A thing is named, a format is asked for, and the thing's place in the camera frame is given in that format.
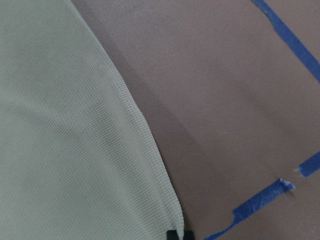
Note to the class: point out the olive green t-shirt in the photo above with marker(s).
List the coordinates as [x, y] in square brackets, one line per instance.
[78, 160]

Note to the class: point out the blue tape grid lines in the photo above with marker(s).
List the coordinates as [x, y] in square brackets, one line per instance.
[306, 168]

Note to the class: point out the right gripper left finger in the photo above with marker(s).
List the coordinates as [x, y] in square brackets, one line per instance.
[171, 235]

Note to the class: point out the brown paper table cover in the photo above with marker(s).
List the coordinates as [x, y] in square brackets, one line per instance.
[233, 111]

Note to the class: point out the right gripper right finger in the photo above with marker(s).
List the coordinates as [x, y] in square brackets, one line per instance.
[188, 235]

